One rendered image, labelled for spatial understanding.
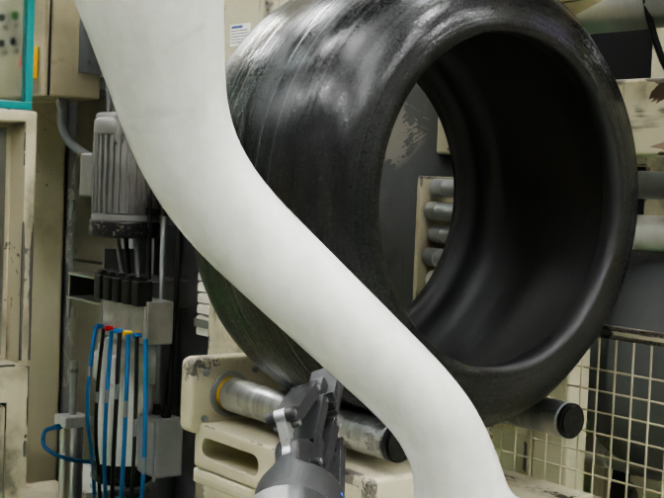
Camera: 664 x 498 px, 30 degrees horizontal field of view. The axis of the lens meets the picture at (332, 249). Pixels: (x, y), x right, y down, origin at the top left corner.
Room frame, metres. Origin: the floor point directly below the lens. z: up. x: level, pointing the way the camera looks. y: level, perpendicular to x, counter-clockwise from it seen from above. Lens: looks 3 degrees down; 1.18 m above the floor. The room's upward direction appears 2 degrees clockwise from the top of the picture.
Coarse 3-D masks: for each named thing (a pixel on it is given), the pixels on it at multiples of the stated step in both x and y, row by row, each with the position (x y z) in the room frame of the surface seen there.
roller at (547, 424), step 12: (540, 408) 1.53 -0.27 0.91; (552, 408) 1.52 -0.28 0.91; (564, 408) 1.51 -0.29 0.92; (576, 408) 1.51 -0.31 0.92; (516, 420) 1.56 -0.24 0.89; (528, 420) 1.54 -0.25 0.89; (540, 420) 1.53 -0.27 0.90; (552, 420) 1.51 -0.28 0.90; (564, 420) 1.50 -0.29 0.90; (576, 420) 1.52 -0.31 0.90; (540, 432) 1.54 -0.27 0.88; (552, 432) 1.52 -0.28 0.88; (564, 432) 1.50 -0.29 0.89; (576, 432) 1.52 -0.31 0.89
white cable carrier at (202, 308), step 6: (198, 288) 1.81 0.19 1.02; (204, 288) 1.80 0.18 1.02; (198, 294) 1.81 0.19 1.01; (204, 294) 1.80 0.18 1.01; (198, 300) 1.81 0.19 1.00; (204, 300) 1.79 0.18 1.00; (198, 306) 1.81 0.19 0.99; (204, 306) 1.79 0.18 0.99; (198, 312) 1.81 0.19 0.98; (204, 312) 1.79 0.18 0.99; (204, 318) 1.79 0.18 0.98; (198, 330) 1.80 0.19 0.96; (204, 330) 1.79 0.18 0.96
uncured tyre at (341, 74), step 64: (320, 0) 1.43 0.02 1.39; (384, 0) 1.35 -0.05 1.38; (448, 0) 1.37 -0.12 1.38; (512, 0) 1.42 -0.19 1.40; (256, 64) 1.41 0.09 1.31; (320, 64) 1.32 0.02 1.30; (384, 64) 1.31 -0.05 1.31; (448, 64) 1.72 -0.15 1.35; (512, 64) 1.68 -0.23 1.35; (576, 64) 1.48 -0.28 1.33; (256, 128) 1.35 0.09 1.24; (320, 128) 1.29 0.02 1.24; (384, 128) 1.31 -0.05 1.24; (448, 128) 1.75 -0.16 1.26; (512, 128) 1.75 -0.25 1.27; (576, 128) 1.66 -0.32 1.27; (320, 192) 1.28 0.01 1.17; (512, 192) 1.77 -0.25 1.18; (576, 192) 1.68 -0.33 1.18; (448, 256) 1.75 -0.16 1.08; (512, 256) 1.75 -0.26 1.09; (576, 256) 1.66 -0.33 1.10; (256, 320) 1.40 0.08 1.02; (448, 320) 1.73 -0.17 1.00; (512, 320) 1.69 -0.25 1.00; (576, 320) 1.50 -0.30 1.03; (512, 384) 1.44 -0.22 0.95
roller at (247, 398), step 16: (224, 384) 1.59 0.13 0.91; (240, 384) 1.57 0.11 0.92; (256, 384) 1.56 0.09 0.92; (224, 400) 1.58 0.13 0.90; (240, 400) 1.55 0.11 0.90; (256, 400) 1.53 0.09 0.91; (272, 400) 1.51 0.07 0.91; (256, 416) 1.53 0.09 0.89; (352, 416) 1.39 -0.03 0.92; (368, 416) 1.38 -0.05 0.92; (352, 432) 1.37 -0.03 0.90; (368, 432) 1.35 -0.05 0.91; (384, 432) 1.34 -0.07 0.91; (352, 448) 1.38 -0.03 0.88; (368, 448) 1.35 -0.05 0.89; (384, 448) 1.33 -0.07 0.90; (400, 448) 1.34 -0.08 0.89
